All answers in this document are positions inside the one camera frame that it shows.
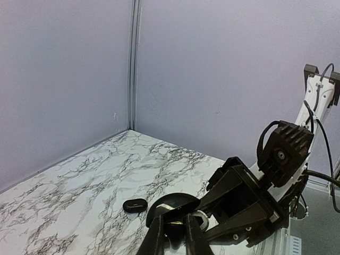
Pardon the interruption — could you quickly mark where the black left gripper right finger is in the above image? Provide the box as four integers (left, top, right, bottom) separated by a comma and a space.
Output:
184, 214, 214, 255

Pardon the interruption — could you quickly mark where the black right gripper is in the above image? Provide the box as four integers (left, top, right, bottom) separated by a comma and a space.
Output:
198, 157, 288, 248

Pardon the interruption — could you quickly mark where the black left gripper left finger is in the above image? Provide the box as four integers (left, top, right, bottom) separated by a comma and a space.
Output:
137, 215, 165, 255

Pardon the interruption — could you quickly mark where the black round puck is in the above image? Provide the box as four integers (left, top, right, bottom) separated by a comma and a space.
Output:
146, 193, 200, 245

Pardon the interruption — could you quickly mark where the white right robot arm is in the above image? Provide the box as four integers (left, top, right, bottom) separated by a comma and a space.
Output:
199, 63, 339, 247

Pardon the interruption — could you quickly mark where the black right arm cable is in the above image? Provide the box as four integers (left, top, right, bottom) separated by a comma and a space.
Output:
256, 63, 340, 215

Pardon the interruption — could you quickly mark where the right aluminium corner post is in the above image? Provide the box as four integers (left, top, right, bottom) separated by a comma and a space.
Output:
127, 0, 142, 130

